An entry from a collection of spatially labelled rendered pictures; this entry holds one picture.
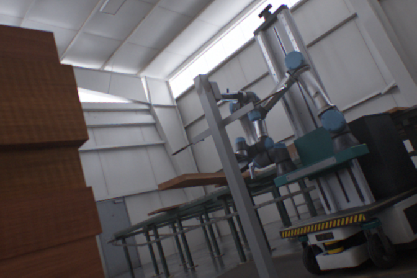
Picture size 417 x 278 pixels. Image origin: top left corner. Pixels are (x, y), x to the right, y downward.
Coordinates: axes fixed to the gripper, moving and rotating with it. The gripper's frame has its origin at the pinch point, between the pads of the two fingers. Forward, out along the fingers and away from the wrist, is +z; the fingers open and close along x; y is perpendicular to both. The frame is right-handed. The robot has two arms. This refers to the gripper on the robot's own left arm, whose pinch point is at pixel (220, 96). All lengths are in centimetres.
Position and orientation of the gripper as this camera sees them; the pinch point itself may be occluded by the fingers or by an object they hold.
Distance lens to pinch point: 204.9
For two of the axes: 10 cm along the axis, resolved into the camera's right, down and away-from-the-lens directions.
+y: -0.1, -10.0, -0.4
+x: 7.0, 0.2, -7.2
